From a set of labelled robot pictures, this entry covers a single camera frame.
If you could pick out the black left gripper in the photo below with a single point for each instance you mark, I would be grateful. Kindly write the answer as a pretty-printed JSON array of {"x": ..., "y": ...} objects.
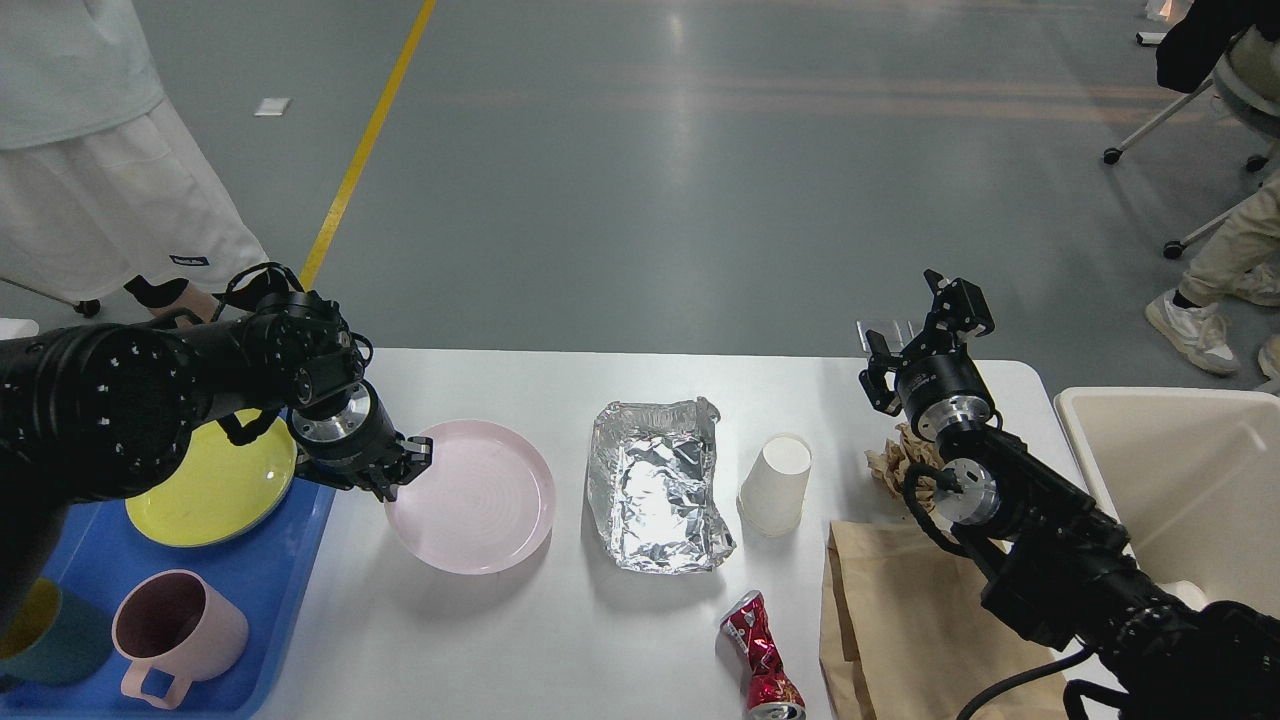
[{"x": 347, "y": 450}]

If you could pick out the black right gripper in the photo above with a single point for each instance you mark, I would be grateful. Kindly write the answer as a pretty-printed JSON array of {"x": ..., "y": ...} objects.
[{"x": 941, "y": 386}]

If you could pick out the pink plate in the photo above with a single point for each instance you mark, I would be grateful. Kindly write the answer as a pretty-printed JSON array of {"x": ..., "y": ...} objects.
[{"x": 486, "y": 503}]

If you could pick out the pink mug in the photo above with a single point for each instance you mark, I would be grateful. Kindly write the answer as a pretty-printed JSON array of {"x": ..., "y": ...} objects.
[{"x": 175, "y": 630}]

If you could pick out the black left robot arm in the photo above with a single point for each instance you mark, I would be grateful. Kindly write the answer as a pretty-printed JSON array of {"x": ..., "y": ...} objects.
[{"x": 99, "y": 412}]

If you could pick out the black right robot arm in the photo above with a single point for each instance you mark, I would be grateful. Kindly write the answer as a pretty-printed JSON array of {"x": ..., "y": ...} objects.
[{"x": 1055, "y": 564}]

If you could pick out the clear plastic piece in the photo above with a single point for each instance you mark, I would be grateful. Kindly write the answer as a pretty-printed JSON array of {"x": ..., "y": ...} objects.
[{"x": 896, "y": 334}]

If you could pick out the crumpled brown paper ball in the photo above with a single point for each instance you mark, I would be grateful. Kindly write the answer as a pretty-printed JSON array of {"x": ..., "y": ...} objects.
[{"x": 890, "y": 465}]

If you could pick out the blue plastic tray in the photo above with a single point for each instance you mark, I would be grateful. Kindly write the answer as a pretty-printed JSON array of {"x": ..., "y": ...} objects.
[{"x": 102, "y": 557}]

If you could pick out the yellow plate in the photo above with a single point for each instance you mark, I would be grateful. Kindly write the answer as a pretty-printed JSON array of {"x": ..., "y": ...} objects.
[{"x": 219, "y": 491}]

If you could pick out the white paper cup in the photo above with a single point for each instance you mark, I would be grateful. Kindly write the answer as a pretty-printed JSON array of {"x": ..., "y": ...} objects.
[{"x": 772, "y": 496}]

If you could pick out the crumpled aluminium foil tray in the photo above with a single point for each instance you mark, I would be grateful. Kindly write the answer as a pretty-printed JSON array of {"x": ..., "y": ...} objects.
[{"x": 649, "y": 484}]

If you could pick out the brown paper bag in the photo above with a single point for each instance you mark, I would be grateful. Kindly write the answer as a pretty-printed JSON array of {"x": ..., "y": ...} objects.
[{"x": 902, "y": 632}]

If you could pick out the beige plastic bin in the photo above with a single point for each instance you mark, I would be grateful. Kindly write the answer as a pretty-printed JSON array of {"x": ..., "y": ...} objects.
[{"x": 1193, "y": 474}]

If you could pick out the person in beige trousers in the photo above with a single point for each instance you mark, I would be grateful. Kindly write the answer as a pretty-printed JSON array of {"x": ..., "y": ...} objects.
[{"x": 1233, "y": 262}]

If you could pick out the crushed red soda can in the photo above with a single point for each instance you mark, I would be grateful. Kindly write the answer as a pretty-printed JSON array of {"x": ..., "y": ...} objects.
[{"x": 771, "y": 694}]

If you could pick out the teal mug yellow inside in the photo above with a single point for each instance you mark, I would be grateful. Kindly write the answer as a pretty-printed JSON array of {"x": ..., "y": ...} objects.
[{"x": 56, "y": 638}]

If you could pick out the person in white shorts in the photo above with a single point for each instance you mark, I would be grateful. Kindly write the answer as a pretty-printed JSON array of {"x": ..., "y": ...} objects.
[{"x": 102, "y": 186}]

